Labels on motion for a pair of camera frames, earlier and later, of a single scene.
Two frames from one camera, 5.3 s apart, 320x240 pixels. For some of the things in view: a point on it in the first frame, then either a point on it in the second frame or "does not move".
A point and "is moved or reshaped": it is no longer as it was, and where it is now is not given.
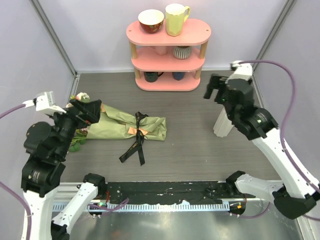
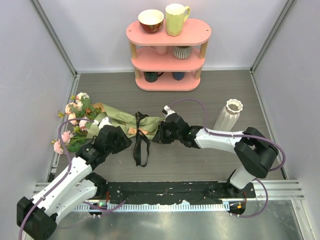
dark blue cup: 178,76 does not move
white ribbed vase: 223,125 does not move
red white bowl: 151,20 does not move
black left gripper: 92,107 -> 124,141
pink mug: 160,50 does not move
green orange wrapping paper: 111,124 does not move
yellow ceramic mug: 176,15 does not move
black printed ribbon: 139,144 is moved or reshaped
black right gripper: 215,82 -> 160,138
